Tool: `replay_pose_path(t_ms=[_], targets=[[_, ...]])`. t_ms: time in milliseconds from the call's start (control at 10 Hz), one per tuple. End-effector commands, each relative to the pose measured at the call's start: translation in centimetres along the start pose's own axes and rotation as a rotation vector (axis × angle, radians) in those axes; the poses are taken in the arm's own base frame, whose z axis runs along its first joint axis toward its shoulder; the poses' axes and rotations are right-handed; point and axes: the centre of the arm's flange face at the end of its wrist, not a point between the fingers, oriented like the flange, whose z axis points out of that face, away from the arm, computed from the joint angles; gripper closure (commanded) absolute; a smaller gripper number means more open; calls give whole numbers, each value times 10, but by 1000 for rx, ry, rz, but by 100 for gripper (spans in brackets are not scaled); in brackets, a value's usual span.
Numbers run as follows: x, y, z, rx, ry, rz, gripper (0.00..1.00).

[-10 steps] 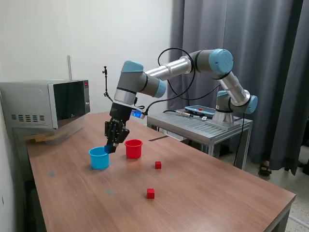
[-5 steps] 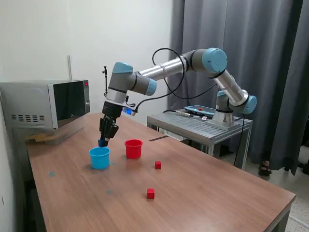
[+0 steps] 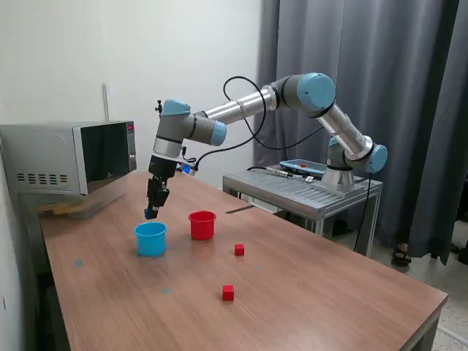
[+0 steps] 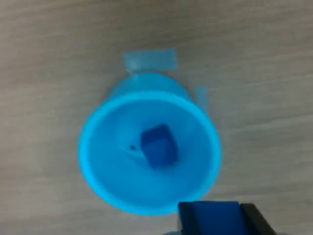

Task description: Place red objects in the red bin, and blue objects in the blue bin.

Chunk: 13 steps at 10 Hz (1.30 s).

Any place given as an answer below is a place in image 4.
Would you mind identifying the wide blue tape strip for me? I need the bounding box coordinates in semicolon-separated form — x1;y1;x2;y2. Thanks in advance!
123;48;178;73

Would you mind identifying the blue cube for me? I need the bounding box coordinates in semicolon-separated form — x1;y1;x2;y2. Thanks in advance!
193;200;247;235
140;124;179;170

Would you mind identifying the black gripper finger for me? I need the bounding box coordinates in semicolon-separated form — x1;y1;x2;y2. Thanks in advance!
240;203;276;235
177;202;201;235

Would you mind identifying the blue plastic cup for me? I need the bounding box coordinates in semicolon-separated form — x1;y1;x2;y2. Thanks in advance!
78;73;222;216

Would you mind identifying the narrow blue tape strip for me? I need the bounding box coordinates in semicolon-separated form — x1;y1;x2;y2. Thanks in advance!
195;86;208;108

